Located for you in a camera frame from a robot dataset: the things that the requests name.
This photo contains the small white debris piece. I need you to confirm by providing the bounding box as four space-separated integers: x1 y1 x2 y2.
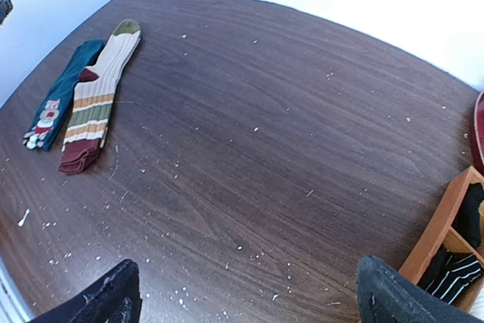
17 208 30 227

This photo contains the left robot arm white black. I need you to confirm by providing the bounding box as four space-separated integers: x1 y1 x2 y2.
0 0 13 25

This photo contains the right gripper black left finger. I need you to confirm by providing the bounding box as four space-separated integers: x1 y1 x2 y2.
33 259 142 323

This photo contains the beige brown striped sock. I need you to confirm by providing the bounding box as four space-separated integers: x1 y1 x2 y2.
58 19 141 175

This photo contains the dark teal monkey sock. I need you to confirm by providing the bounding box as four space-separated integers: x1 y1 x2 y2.
23 39 105 151

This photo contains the red round tray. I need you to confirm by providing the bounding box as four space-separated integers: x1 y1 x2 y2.
470 92 484 174

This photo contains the striped black white sock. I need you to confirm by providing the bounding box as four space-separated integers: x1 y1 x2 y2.
417 247 483 304

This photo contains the black sock in box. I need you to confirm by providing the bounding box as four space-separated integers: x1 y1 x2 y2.
453 183 483 249

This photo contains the orange wooden compartment box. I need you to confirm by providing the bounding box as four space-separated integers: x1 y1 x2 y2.
399 166 483 313

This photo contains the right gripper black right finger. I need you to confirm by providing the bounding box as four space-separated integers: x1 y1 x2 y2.
356 256 480 323

